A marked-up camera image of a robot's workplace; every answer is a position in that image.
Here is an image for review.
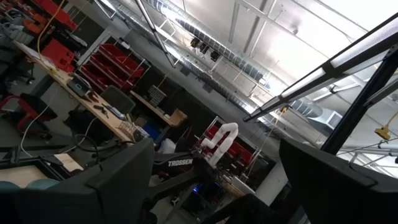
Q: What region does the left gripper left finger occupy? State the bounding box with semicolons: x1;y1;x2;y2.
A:
0;138;155;224

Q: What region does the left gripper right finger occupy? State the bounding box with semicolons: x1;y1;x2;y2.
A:
279;138;398;224

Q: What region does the yellow hanging power plug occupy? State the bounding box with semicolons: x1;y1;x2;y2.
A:
374;110;398;141

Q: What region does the black rig pillar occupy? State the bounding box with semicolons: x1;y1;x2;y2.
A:
322;45;398;156

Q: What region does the grey office chair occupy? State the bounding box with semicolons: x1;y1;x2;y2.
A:
99;85;137;115

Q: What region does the rack with red bins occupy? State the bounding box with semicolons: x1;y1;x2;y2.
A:
197;116;267;167
76;43;152;94

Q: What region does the short wooden workbench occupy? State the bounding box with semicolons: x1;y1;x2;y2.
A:
129;90;187;128

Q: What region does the red and black chair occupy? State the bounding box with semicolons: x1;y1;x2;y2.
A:
0;93;58;140

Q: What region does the black device on workbench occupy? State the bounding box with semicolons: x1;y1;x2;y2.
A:
67;76;91;98

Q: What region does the cardboard box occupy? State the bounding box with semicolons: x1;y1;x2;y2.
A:
169;108;188;127

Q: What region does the long wooden workbench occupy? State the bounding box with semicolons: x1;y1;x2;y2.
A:
14;40;134;142

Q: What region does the rig light bar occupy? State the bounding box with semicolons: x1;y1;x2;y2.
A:
242;12;398;123

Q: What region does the red crate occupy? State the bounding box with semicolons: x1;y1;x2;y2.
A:
41;39;75;73
30;0;78;31

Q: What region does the black aluminium table frame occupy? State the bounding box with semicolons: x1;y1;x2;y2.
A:
0;144;103;181

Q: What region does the wire basket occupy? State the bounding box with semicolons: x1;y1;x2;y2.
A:
118;119;150;142

